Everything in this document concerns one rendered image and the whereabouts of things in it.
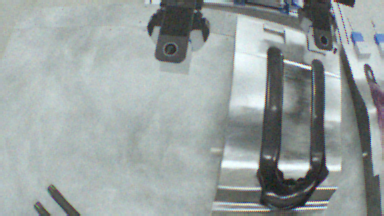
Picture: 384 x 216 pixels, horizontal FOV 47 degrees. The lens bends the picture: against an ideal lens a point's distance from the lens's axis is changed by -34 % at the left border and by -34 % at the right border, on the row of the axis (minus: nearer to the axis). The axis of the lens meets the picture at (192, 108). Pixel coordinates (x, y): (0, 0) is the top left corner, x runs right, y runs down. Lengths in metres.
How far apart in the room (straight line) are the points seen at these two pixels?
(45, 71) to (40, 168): 0.25
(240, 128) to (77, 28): 0.47
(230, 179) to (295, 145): 0.14
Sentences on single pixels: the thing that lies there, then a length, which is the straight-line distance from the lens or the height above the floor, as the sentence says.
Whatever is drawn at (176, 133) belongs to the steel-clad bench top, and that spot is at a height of 0.80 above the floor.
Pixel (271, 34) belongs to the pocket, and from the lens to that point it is 1.22.
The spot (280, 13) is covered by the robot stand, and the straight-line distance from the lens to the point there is 2.07.
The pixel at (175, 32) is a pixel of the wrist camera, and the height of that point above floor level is 1.10.
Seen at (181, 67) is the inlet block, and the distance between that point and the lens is 1.08.
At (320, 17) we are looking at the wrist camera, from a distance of 1.01.
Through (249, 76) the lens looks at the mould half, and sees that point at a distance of 1.14.
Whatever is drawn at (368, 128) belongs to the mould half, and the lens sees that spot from 1.18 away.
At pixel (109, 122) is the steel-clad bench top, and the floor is 0.80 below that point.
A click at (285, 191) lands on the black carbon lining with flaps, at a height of 0.90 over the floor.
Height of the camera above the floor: 1.88
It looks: 64 degrees down
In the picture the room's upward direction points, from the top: 5 degrees clockwise
